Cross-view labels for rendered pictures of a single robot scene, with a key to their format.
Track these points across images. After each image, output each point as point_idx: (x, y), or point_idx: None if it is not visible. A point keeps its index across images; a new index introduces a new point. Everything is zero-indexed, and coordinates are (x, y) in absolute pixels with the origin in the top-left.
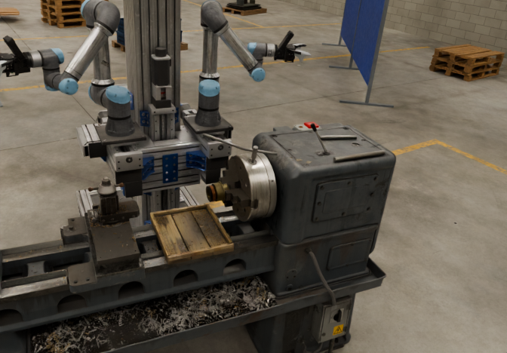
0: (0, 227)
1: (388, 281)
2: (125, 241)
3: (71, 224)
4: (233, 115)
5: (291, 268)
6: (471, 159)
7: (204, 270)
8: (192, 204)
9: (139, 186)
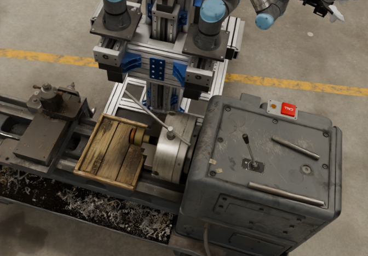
0: (87, 25)
1: (341, 248)
2: (46, 143)
3: (39, 94)
4: None
5: (190, 225)
6: None
7: (112, 187)
8: (218, 77)
9: (120, 77)
